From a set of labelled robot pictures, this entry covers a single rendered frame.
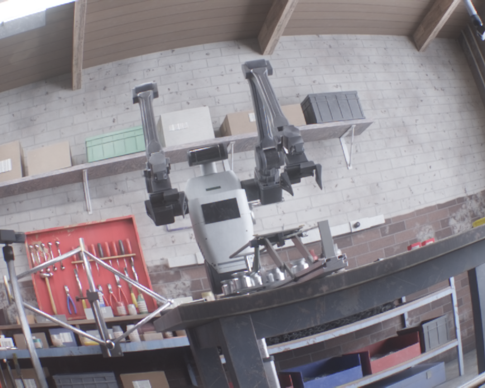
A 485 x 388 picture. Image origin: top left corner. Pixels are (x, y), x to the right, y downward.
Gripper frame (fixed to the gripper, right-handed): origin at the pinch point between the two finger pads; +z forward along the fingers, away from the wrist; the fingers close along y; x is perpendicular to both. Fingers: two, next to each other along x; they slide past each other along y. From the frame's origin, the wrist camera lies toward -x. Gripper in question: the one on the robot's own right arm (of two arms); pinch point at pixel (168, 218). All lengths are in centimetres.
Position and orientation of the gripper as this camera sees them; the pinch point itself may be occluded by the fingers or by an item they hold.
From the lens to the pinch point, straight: 222.1
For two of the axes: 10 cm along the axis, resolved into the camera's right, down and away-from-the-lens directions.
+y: 9.7, -2.0, 1.6
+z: 2.5, 7.0, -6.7
